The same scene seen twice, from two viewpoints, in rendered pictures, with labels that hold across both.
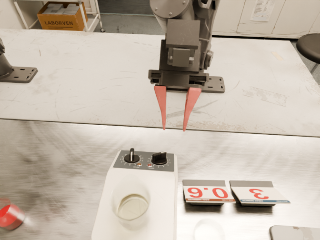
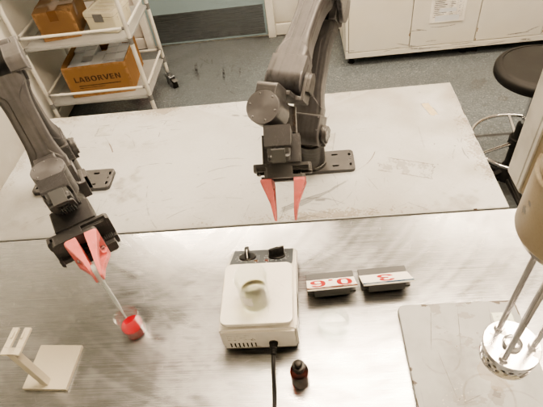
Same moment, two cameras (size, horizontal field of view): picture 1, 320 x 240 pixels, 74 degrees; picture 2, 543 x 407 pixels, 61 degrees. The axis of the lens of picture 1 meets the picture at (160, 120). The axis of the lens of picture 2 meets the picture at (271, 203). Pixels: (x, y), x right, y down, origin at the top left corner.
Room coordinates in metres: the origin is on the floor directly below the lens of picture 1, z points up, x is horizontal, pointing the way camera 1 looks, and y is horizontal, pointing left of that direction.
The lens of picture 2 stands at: (-0.31, -0.05, 1.64)
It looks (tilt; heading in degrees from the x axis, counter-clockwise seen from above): 46 degrees down; 4
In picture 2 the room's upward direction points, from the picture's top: 9 degrees counter-clockwise
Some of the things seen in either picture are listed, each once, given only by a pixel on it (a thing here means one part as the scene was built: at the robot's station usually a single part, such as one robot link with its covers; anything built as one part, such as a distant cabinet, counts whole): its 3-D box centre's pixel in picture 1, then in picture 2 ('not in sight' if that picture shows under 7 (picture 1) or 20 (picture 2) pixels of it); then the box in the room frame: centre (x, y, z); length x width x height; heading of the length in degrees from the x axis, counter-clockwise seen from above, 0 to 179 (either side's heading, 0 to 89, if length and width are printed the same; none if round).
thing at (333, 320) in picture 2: (208, 235); (333, 321); (0.09, -0.09, 0.91); 0.06 x 0.06 x 0.02
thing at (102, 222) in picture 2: not in sight; (81, 231); (0.21, 0.32, 1.08); 0.10 x 0.07 x 0.07; 118
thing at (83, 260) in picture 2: not in sight; (96, 256); (0.16, 0.28, 1.08); 0.09 x 0.07 x 0.07; 28
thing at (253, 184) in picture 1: (257, 191); (385, 274); (0.17, -0.20, 0.92); 0.09 x 0.06 x 0.04; 90
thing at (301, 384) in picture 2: not in sight; (299, 371); (0.00, -0.02, 0.93); 0.03 x 0.03 x 0.07
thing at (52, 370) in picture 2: not in sight; (37, 351); (0.06, 0.41, 0.96); 0.08 x 0.08 x 0.13; 84
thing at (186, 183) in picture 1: (206, 190); (330, 280); (0.17, -0.10, 0.92); 0.09 x 0.06 x 0.04; 90
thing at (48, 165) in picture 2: not in sight; (61, 182); (0.30, 0.37, 1.12); 0.12 x 0.09 x 0.12; 28
